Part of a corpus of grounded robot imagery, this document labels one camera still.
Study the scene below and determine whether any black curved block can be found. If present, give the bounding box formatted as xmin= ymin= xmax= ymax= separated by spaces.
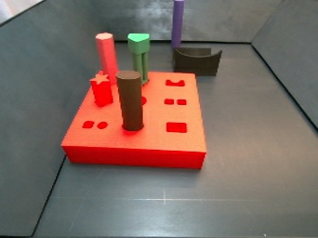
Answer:
xmin=172 ymin=47 xmax=221 ymax=76

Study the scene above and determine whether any red peg board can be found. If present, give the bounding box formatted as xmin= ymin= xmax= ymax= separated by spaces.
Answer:
xmin=61 ymin=72 xmax=205 ymax=168

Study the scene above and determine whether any dark brown cylinder peg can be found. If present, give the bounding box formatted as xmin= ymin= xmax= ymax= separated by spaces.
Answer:
xmin=116 ymin=71 xmax=144 ymax=131

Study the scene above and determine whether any green heart-shaped peg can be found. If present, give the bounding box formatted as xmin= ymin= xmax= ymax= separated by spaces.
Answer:
xmin=128 ymin=33 xmax=149 ymax=85

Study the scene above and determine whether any red star peg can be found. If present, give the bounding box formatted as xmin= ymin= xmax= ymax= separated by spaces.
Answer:
xmin=89 ymin=72 xmax=113 ymax=107

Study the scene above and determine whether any pink hexagonal peg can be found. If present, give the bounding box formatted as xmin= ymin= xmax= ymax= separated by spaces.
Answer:
xmin=96 ymin=33 xmax=117 ymax=85

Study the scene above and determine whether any purple cylinder peg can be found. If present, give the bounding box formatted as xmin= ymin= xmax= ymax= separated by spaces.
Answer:
xmin=170 ymin=0 xmax=184 ymax=48

